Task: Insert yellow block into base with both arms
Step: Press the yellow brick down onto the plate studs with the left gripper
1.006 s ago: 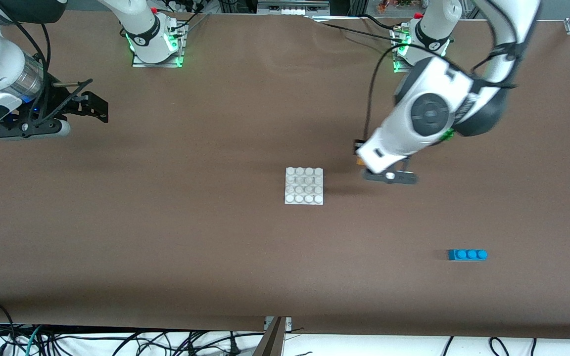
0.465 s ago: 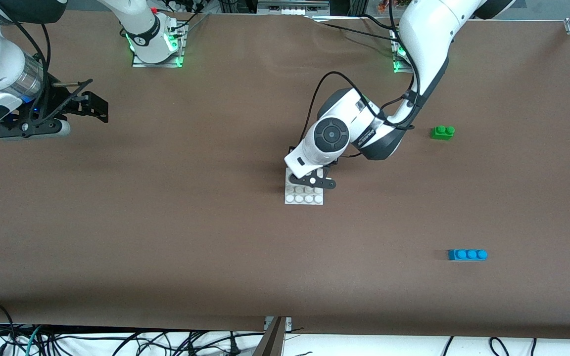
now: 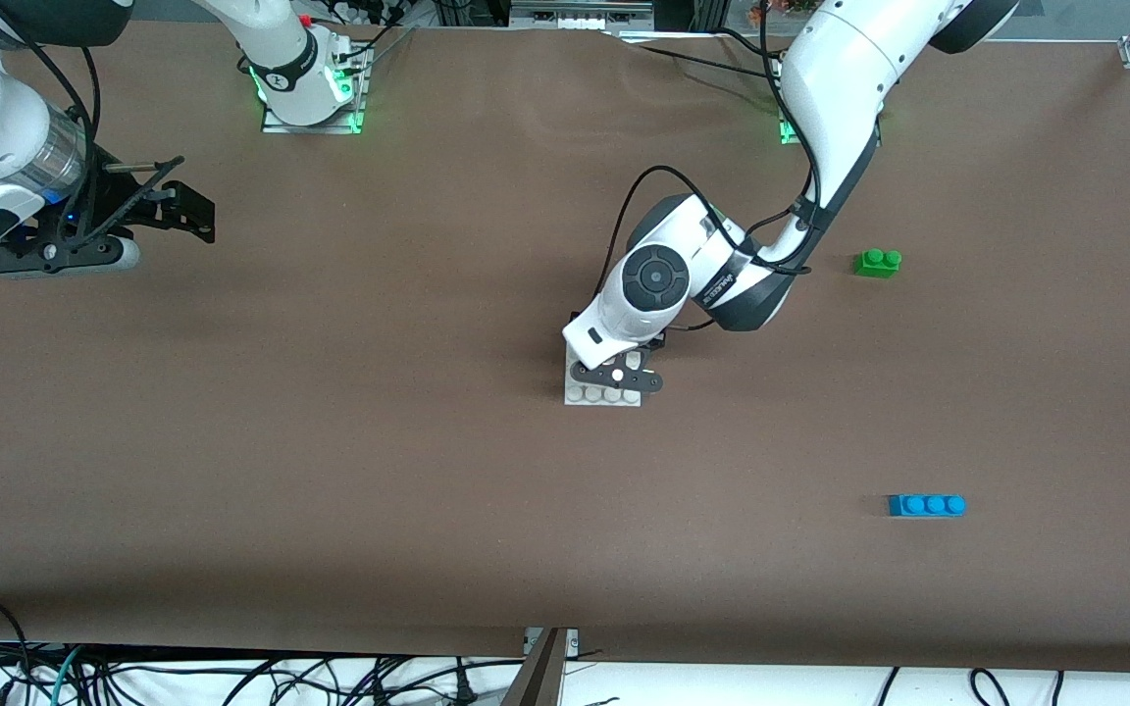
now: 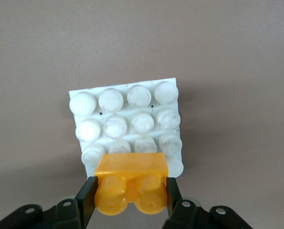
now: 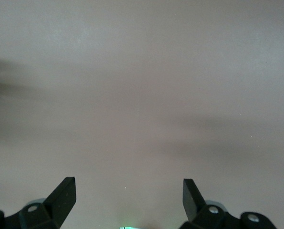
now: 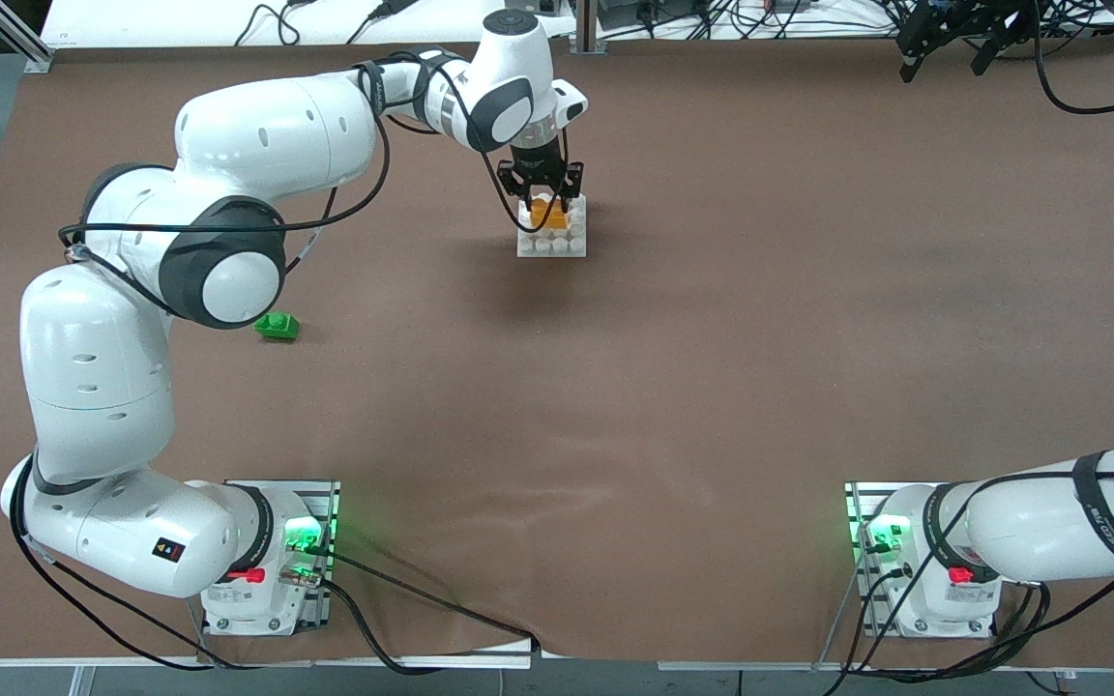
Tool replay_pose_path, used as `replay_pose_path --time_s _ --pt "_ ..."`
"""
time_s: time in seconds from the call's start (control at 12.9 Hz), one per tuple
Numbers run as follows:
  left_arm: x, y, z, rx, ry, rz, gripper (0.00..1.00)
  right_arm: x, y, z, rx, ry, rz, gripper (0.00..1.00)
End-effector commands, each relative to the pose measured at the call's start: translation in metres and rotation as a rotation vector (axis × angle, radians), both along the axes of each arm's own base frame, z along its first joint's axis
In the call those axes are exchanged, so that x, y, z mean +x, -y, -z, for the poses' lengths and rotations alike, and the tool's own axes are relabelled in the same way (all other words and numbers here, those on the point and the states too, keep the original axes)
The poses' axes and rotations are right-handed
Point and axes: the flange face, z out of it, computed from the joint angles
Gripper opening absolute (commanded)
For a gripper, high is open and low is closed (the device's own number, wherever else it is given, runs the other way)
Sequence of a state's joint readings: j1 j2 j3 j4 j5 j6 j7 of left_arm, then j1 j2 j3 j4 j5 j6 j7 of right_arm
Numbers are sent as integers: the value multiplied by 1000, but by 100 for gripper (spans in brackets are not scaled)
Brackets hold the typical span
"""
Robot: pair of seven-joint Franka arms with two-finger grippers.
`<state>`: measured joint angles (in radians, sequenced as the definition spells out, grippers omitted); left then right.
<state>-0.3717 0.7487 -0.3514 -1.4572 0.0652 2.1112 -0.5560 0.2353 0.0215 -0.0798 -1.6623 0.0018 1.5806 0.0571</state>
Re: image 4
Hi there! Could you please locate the yellow two-stud block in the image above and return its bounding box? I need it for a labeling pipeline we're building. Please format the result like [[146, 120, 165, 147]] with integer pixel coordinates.
[[93, 152, 169, 216]]

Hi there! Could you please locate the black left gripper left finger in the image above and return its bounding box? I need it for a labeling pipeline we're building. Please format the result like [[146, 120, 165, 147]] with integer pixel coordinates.
[[0, 177, 99, 229]]

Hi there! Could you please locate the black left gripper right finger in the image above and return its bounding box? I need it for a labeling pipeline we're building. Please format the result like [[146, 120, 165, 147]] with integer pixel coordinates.
[[164, 177, 254, 229]]

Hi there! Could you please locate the brown table cover sheet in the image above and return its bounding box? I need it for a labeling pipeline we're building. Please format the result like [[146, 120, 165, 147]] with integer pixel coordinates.
[[0, 0, 284, 229]]

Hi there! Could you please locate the white studded base plate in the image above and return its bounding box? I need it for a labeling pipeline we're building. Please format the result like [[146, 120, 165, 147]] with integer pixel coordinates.
[[68, 77, 184, 178]]

